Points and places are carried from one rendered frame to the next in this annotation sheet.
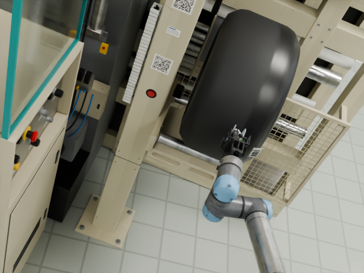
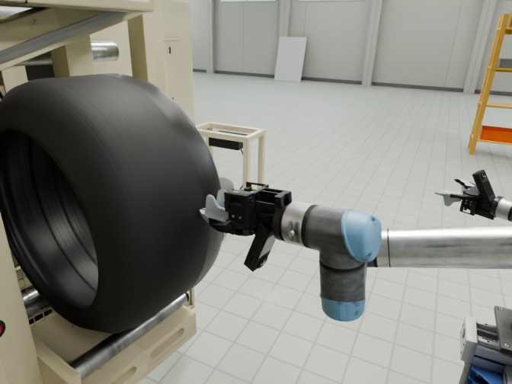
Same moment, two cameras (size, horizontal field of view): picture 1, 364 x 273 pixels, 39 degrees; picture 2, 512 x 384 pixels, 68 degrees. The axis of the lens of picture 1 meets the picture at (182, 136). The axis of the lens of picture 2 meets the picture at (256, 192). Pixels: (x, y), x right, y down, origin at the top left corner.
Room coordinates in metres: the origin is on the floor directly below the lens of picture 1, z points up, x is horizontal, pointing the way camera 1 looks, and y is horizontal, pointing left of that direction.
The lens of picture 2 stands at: (0.89, 0.33, 1.59)
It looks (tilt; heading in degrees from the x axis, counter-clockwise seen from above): 23 degrees down; 308
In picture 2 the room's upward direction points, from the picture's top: 2 degrees clockwise
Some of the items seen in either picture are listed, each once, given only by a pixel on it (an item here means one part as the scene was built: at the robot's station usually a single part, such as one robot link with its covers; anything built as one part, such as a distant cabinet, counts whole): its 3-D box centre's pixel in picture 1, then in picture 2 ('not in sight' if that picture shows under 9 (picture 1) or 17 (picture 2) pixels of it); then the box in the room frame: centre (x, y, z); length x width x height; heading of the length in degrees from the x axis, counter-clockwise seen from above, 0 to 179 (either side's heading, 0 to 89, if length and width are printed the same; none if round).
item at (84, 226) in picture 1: (106, 219); not in sight; (1.68, 0.19, 0.01); 0.27 x 0.27 x 0.02; 3
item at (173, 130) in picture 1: (193, 144); (102, 338); (1.71, -0.06, 0.80); 0.37 x 0.36 x 0.02; 3
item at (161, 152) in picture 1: (188, 160); (134, 351); (1.57, -0.07, 0.83); 0.36 x 0.09 x 0.06; 93
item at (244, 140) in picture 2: not in sight; (226, 171); (3.12, -2.12, 0.40); 0.60 x 0.35 x 0.80; 13
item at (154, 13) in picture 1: (142, 57); not in sight; (1.64, 0.27, 1.19); 0.05 x 0.04 x 0.48; 3
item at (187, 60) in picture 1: (184, 39); not in sight; (2.08, 0.18, 1.05); 0.20 x 0.15 x 0.30; 93
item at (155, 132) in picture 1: (163, 114); (29, 350); (1.70, 0.12, 0.90); 0.40 x 0.03 x 0.10; 3
